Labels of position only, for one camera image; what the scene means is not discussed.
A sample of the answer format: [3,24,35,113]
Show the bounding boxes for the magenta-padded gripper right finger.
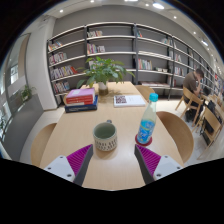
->
[134,144,184,185]

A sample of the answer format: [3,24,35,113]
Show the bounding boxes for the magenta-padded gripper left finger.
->
[43,143,94,187]

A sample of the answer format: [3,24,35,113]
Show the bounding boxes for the clear bottle with teal cap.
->
[136,92,159,145]

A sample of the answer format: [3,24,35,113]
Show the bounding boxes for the round-backed wooden chair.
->
[155,110,195,164]
[30,122,58,168]
[134,84,156,103]

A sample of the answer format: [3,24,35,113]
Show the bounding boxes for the flat round red coaster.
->
[134,133,153,148]

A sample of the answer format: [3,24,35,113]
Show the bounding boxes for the grey-green patterned mug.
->
[92,119,119,153]

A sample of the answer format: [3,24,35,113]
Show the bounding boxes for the dark blue book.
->
[64,95,100,114]

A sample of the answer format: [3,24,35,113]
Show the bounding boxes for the slatted wooden chair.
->
[196,105,224,160]
[174,86,204,128]

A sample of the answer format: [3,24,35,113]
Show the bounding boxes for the red book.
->
[65,96,96,106]

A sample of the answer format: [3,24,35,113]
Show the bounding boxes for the white open magazine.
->
[113,94,147,108]

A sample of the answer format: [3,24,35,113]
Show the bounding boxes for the pink book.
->
[65,87,96,100]

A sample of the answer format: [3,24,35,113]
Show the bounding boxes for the small potted plant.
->
[20,84,36,102]

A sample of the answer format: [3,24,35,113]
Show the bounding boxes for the person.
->
[182,68,205,123]

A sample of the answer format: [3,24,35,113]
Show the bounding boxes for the leafy green potted plant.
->
[76,55,136,97]

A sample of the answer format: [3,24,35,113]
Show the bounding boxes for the ceiling spot lights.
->
[59,0,209,48]

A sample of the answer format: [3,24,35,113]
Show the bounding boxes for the grey wall shelf unit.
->
[46,21,224,108]

